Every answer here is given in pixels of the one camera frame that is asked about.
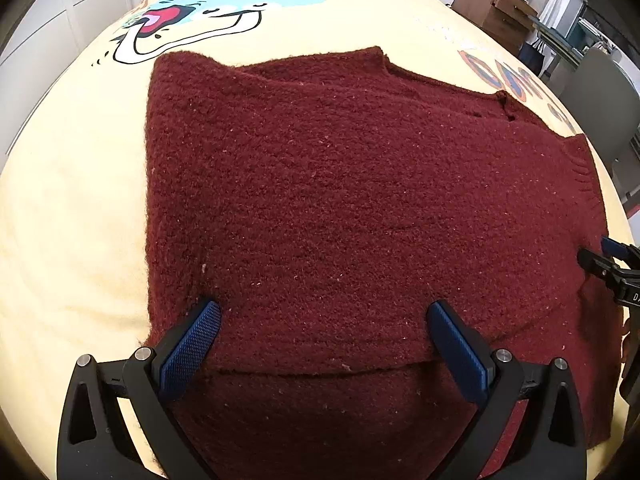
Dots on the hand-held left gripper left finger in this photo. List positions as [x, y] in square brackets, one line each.
[192, 345]

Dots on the yellow printed bed cover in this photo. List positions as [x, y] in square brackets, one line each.
[75, 185]

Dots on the wooden drawer cabinet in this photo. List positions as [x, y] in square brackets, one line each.
[492, 10]

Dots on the dark red knitted sweater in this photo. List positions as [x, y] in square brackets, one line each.
[350, 210]

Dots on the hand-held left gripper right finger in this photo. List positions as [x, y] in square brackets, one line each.
[457, 347]

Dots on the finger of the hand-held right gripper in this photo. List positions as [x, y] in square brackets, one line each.
[595, 260]
[612, 246]

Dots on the dark blue bag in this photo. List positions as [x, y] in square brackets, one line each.
[532, 57]

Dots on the white wardrobe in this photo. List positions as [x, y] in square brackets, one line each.
[65, 20]

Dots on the grey chair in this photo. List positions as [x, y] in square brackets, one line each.
[607, 95]

